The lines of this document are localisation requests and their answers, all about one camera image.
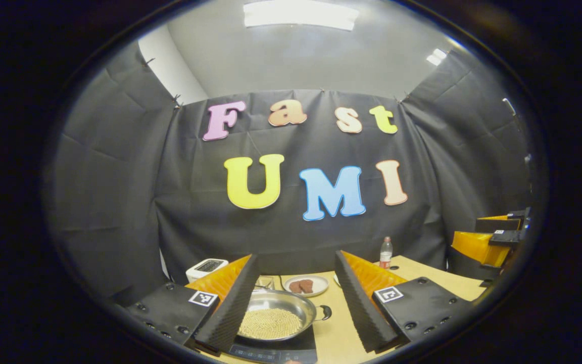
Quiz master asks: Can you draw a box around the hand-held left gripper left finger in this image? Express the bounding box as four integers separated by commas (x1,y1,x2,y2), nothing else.
125,254,260,354

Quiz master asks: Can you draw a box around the white round plate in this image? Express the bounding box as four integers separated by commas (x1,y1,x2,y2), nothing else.
282,275,329,297

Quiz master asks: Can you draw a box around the clear bottle with red label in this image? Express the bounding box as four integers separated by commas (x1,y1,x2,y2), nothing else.
379,237,394,269

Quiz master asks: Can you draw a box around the white toaster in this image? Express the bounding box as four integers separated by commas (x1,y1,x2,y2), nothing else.
186,258,229,284

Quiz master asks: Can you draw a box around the black induction cooktop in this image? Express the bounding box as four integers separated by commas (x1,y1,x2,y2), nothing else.
228,326,318,364

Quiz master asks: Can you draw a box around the stainless steel pot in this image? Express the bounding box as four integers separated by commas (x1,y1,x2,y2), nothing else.
238,289,332,342

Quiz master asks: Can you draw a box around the pile of yellow soybeans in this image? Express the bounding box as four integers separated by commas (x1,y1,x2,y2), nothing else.
239,308,303,340

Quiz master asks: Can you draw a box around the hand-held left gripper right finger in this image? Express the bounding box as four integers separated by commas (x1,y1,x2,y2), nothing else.
334,250,473,353

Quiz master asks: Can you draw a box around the long ceiling light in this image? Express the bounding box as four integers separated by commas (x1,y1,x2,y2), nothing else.
243,0,360,31

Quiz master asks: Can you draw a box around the black backdrop cloth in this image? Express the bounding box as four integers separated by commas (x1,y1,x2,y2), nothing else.
46,40,534,304

